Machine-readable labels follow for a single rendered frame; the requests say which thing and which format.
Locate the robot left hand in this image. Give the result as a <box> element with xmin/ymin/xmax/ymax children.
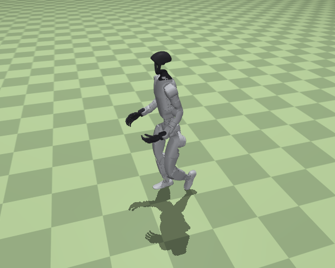
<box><xmin>141</xmin><ymin>131</ymin><xmax>166</xmax><ymax>143</ymax></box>

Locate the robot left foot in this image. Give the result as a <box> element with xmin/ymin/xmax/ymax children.
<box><xmin>184</xmin><ymin>170</ymin><xmax>197</xmax><ymax>190</ymax></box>

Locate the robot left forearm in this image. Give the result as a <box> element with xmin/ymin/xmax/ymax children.
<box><xmin>162</xmin><ymin>111</ymin><xmax>183</xmax><ymax>140</ymax></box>

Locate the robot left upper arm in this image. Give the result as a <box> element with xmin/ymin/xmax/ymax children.
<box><xmin>163</xmin><ymin>83</ymin><xmax>183</xmax><ymax>116</ymax></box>

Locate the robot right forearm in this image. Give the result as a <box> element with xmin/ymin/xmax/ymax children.
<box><xmin>141</xmin><ymin>98</ymin><xmax>157</xmax><ymax>116</ymax></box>

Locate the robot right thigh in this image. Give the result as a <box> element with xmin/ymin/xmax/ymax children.
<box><xmin>152</xmin><ymin>123</ymin><xmax>166</xmax><ymax>165</ymax></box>

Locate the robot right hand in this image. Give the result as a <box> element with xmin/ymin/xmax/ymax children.
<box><xmin>126</xmin><ymin>108</ymin><xmax>145</xmax><ymax>126</ymax></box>

